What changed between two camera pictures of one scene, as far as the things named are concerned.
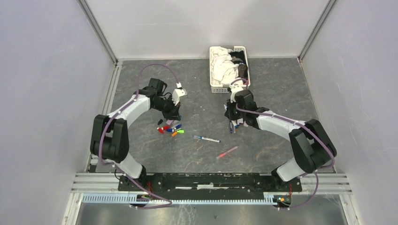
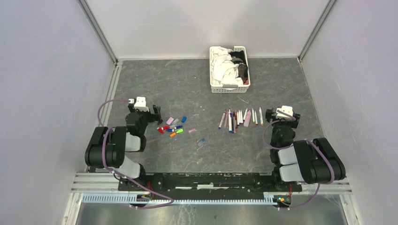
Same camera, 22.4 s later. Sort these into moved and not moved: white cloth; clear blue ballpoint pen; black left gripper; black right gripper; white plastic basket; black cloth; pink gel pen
Moved: black left gripper; pink gel pen; black right gripper; clear blue ballpoint pen
Not moved: white cloth; black cloth; white plastic basket
